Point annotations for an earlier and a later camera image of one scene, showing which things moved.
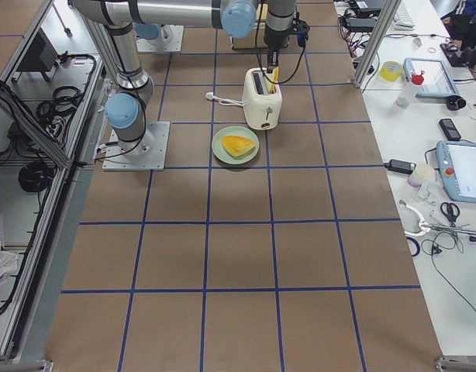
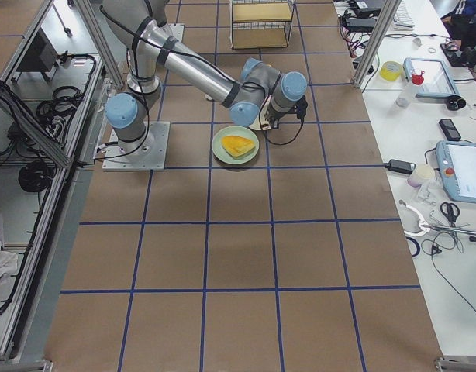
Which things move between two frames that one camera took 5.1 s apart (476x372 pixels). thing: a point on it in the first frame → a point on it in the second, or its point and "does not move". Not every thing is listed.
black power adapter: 401,167 does not move
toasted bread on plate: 236,146 does not move
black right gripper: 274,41 → 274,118
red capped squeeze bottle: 405,97 does not move
